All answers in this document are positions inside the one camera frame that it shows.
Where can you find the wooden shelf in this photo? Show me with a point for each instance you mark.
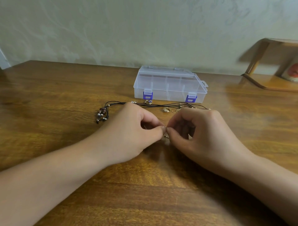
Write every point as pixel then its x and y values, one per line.
pixel 274 81

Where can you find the person's left hand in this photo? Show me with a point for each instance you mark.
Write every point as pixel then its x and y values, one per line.
pixel 125 132

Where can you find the person's right hand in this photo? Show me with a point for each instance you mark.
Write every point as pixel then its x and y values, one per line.
pixel 212 137

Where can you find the clear plastic organizer box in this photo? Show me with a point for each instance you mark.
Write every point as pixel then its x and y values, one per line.
pixel 170 84

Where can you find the person's left forearm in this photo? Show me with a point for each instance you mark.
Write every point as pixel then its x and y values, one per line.
pixel 42 184

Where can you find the white printed mug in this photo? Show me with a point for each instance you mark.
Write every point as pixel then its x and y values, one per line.
pixel 293 70

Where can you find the person's right forearm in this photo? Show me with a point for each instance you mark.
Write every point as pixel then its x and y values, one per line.
pixel 277 193

